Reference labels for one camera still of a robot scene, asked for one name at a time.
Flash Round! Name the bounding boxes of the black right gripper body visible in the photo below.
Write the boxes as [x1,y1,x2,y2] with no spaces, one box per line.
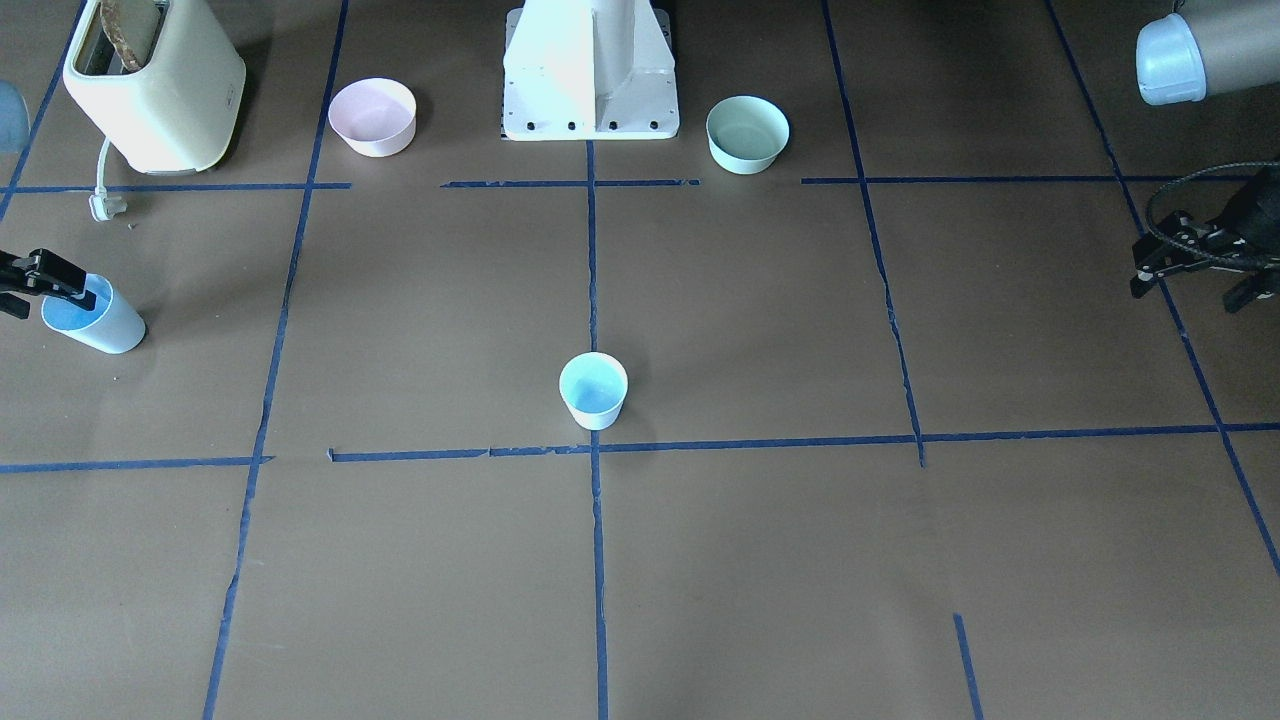
[1,251,31,320]

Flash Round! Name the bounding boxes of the white pedestal column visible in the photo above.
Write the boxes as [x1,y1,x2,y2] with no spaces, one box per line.
[500,1,681,142]

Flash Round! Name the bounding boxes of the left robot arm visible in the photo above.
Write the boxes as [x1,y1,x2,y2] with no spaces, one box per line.
[1129,1,1279,313]

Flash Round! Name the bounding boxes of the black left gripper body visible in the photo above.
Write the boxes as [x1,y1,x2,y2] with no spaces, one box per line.
[1222,190,1279,313]

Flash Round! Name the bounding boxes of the cream toaster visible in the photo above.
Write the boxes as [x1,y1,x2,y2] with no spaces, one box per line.
[61,1,246,176]

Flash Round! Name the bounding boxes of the green bowl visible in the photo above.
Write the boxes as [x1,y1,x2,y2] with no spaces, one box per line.
[705,95,791,176]

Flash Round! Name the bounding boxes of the light blue cup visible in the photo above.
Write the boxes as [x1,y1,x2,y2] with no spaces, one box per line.
[41,273,146,355]
[558,351,628,430]

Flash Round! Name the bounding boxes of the toast slice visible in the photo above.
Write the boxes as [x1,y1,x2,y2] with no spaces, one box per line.
[99,0,164,73]

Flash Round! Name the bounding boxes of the black camera cable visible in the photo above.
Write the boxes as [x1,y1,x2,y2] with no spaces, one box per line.
[1146,161,1280,272]

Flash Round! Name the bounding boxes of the pink bowl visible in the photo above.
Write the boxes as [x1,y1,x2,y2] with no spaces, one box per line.
[326,77,419,158]

